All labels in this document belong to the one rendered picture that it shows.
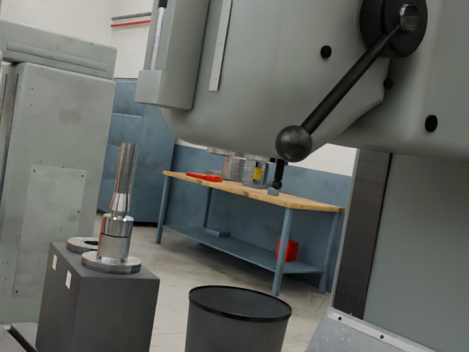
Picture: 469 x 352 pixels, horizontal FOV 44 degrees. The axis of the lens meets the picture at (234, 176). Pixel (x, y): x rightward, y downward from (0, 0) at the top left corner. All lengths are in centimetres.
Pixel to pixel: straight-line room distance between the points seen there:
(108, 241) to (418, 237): 46
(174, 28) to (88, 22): 994
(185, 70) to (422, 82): 24
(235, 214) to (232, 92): 660
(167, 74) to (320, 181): 565
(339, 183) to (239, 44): 549
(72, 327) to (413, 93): 55
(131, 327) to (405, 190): 46
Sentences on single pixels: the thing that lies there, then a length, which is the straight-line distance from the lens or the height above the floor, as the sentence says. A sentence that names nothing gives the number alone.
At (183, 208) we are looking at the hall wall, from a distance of 798.
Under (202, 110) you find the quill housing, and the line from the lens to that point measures 52.
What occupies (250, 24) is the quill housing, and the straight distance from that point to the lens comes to 50.
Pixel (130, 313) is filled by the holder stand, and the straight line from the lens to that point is 87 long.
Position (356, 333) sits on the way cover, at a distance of 96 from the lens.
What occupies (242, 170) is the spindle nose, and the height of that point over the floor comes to 129.
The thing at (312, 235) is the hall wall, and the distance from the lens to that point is 617.
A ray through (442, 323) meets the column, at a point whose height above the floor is 112.
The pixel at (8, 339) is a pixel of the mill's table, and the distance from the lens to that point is 112.
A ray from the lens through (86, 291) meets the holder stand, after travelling 84.
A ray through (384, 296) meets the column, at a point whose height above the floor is 112.
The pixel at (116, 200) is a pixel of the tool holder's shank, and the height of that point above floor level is 121.
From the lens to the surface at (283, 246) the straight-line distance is 536.
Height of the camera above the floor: 132
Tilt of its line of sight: 3 degrees down
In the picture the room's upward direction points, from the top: 9 degrees clockwise
